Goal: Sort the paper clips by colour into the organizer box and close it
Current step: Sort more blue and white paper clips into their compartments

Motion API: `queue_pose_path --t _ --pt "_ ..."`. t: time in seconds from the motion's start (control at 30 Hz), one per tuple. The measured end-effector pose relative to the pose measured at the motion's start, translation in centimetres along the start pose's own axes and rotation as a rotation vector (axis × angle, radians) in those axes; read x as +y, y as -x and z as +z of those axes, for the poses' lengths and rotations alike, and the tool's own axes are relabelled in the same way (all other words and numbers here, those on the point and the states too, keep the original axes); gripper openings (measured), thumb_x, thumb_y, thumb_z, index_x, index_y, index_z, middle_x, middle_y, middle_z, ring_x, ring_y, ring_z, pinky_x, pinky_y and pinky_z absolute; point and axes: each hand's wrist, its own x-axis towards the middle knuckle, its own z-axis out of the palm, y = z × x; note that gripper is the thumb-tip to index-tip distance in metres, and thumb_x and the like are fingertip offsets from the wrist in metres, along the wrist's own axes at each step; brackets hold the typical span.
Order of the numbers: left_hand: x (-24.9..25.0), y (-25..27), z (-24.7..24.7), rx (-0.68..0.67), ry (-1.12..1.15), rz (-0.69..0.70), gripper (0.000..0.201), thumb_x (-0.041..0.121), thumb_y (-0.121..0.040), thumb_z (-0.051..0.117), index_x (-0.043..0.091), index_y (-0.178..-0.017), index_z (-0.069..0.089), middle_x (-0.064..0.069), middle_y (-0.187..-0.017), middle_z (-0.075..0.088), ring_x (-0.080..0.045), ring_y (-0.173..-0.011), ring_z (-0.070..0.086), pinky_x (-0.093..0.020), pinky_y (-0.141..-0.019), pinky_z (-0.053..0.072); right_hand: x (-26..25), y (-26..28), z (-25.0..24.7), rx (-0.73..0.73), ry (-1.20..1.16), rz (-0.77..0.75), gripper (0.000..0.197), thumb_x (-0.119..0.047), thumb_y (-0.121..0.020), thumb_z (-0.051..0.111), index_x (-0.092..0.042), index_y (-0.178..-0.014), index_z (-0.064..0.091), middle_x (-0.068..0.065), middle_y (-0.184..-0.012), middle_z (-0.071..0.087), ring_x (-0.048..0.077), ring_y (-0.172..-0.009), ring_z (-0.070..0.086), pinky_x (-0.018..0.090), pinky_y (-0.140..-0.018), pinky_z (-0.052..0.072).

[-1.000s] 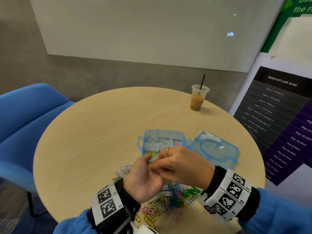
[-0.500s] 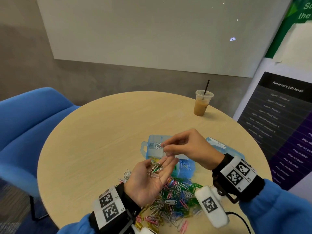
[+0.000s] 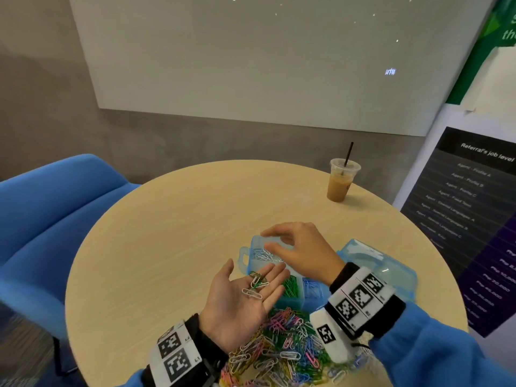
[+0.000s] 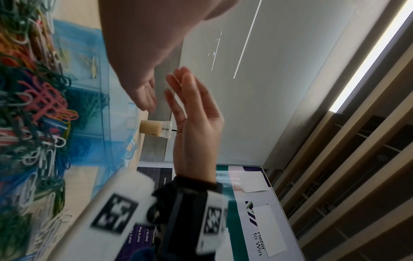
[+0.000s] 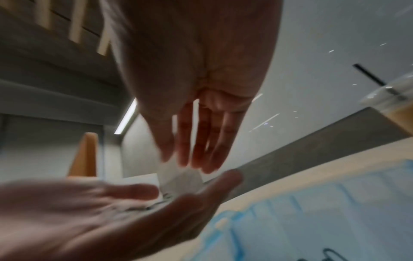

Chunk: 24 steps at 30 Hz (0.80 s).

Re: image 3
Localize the person's left hand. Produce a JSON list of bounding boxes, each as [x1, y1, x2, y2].
[[199, 259, 291, 354]]

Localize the person's right hand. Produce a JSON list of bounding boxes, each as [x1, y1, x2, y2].
[[260, 221, 346, 287]]

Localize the few white paper clips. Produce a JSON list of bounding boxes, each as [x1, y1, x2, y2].
[[242, 274, 271, 302]]

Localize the bunch of green paper clips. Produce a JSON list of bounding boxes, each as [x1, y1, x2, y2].
[[282, 275, 301, 300]]

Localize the blue compartment organizer box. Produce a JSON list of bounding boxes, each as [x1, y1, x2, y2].
[[238, 235, 332, 313]]

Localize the pile of coloured paper clips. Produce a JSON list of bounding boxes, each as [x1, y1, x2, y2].
[[219, 306, 372, 387]]

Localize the person's left forearm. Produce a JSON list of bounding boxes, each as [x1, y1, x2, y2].
[[121, 312, 231, 387]]

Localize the blue transparent box lid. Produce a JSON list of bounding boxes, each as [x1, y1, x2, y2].
[[337, 239, 419, 303]]

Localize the right wrist marker band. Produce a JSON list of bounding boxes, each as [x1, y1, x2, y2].
[[326, 270, 396, 326]]

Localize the wrist marker band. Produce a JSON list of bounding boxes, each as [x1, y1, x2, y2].
[[326, 270, 396, 326], [147, 320, 203, 387]]

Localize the left wrist marker band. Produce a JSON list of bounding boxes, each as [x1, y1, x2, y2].
[[147, 320, 203, 387]]

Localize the iced coffee plastic cup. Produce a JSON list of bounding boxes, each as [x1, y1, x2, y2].
[[326, 157, 362, 203]]

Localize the round wooden table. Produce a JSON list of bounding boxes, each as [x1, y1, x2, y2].
[[64, 160, 469, 387]]

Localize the standing poster banner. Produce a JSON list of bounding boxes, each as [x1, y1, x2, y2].
[[392, 0, 516, 339]]

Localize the blue upholstered chair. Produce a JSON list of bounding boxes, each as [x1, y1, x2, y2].
[[0, 154, 140, 376]]

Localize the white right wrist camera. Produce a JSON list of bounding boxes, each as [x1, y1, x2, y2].
[[310, 306, 356, 365]]

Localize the white wall board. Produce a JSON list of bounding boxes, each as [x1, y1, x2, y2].
[[67, 0, 499, 138]]

